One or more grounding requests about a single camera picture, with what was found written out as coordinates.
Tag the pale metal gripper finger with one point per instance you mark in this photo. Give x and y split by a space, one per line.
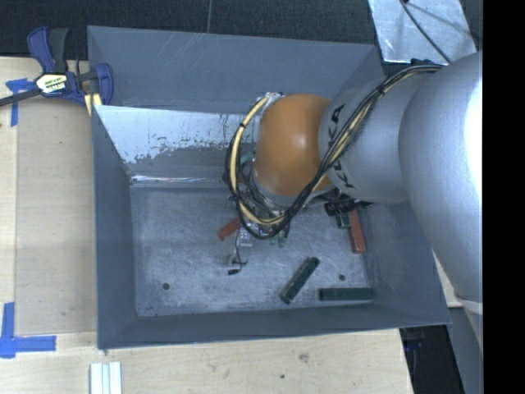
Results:
245 240

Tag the red-brown flat block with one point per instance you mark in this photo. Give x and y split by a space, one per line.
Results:
227 230
357 236

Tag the grey metal bin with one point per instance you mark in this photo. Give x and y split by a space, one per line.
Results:
184 244

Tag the dark green flat block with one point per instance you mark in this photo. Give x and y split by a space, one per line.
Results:
346 294
299 279

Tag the pale wood board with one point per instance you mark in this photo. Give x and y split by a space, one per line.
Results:
53 220

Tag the black cylinder on white bracket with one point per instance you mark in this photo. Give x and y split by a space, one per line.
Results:
339 207

